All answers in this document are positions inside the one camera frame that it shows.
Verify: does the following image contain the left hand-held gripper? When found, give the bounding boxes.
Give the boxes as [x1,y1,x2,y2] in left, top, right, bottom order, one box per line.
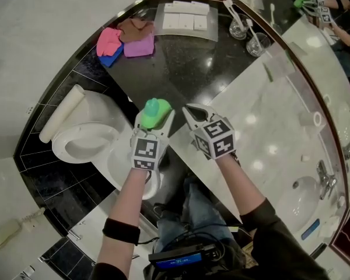
[130,108,176,172]

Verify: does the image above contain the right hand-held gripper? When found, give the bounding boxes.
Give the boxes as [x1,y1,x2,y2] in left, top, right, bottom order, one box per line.
[181,103,237,160]

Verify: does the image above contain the green cleaner bottle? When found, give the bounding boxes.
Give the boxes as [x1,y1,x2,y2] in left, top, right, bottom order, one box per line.
[139,97,173,130]

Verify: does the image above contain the person's left forearm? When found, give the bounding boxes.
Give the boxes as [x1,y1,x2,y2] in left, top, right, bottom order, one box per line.
[96,167,152,267]

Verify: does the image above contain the person's right forearm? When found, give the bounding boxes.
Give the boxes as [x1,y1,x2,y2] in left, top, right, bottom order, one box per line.
[215,153,266,217]

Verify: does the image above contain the white toilet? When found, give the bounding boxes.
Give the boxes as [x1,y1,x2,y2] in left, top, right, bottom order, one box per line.
[51,90,161,201]

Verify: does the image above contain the blue cloth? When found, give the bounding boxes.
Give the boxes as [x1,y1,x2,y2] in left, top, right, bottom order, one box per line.
[99,44,125,68]

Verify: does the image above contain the person's dark shoe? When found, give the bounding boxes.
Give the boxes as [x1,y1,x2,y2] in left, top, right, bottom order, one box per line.
[153,201,172,218]

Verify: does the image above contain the clear glass tumbler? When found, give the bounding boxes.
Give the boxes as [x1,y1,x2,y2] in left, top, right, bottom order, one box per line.
[229,13,251,40]
[246,33,271,58]

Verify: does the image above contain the person's blue jeans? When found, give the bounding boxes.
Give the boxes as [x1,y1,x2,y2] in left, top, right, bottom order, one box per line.
[154,179,237,252]

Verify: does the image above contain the pink cloth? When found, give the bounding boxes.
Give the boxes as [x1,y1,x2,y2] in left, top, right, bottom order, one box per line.
[96,27,123,57]

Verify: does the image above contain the clear acrylic tray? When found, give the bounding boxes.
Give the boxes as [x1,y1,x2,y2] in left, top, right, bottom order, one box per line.
[153,1,219,42]

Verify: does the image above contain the group of white amenity boxes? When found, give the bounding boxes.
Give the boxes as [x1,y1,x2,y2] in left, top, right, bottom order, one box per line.
[162,1,210,31]

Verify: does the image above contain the white wrapped toothbrush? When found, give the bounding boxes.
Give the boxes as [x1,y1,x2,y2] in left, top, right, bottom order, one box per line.
[244,17,259,45]
[223,0,243,26]

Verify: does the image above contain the wood-framed mirror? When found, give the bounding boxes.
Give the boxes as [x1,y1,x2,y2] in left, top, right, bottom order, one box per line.
[139,0,350,271]

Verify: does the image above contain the white washbasin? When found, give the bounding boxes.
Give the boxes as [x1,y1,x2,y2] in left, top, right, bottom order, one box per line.
[291,176,320,233]

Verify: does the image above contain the chrome basin faucet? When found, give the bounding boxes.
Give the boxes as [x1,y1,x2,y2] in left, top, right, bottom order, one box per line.
[316,160,338,201]

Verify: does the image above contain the black chest-mounted device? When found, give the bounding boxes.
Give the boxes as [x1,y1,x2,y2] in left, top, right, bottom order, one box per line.
[148,243,222,271]

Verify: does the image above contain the person's black top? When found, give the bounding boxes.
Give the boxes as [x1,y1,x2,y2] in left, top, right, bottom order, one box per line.
[90,198,330,280]

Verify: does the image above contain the blue rectangular sponge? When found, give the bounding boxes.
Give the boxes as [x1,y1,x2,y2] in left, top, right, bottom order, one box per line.
[300,219,321,241]

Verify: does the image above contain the beige wall telephone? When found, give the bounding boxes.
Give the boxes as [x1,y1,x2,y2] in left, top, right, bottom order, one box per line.
[0,207,46,247]

